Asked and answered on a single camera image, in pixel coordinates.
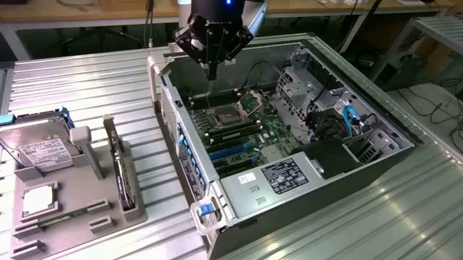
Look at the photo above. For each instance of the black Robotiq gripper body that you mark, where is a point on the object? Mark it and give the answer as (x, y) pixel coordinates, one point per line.
(217, 13)

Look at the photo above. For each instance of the black graphics card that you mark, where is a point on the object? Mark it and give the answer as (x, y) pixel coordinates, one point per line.
(121, 173)

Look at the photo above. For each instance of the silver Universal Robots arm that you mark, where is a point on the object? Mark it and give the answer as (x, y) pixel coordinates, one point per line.
(257, 16)

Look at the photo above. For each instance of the thin socket locking lever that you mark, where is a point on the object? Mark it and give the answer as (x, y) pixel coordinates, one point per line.
(207, 103)

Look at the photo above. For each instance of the perforated metal disk bay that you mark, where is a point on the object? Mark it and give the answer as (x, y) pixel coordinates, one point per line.
(293, 89)

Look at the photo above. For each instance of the open socket cover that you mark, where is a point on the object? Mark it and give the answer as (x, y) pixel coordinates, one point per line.
(253, 101)

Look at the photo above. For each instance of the CPU socket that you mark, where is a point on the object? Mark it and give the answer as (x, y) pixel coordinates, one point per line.
(227, 117)

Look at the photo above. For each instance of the green motherboard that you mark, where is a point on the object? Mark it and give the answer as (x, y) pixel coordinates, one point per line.
(270, 127)

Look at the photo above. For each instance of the installed black RAM stick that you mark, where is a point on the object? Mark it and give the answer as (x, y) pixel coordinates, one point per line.
(235, 135)

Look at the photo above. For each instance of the blue expansion slot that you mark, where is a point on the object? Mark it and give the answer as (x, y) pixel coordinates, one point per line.
(227, 152)

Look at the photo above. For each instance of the silver chipset heatsink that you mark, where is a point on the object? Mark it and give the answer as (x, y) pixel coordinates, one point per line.
(273, 152)

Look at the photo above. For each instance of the black device on floor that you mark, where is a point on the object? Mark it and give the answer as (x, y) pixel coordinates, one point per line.
(402, 73)

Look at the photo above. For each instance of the black fan shroud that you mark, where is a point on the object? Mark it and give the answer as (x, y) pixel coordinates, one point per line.
(333, 159)

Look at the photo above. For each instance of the metal slat shelf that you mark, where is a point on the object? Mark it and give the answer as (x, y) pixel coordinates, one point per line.
(441, 29)

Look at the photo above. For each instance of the hard disk with blue carrier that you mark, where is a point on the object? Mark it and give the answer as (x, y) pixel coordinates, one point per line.
(39, 151)

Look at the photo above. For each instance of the grey power supply unit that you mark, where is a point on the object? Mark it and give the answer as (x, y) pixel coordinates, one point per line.
(253, 195)

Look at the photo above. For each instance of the blue case latch tab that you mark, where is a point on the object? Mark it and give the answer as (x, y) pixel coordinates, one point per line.
(205, 210)

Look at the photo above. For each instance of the grey parts rack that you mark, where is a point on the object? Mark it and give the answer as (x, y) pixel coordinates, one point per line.
(72, 189)

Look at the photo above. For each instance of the open black PC case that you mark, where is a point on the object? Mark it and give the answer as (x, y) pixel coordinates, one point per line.
(290, 216)

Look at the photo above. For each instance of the silver CPU chip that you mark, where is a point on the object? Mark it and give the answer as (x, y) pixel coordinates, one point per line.
(38, 199)

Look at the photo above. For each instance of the green RAM stick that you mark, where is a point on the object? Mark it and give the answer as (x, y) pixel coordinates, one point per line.
(62, 218)

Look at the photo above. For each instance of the wooden desk with white frame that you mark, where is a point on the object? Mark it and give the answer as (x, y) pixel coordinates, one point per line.
(109, 12)

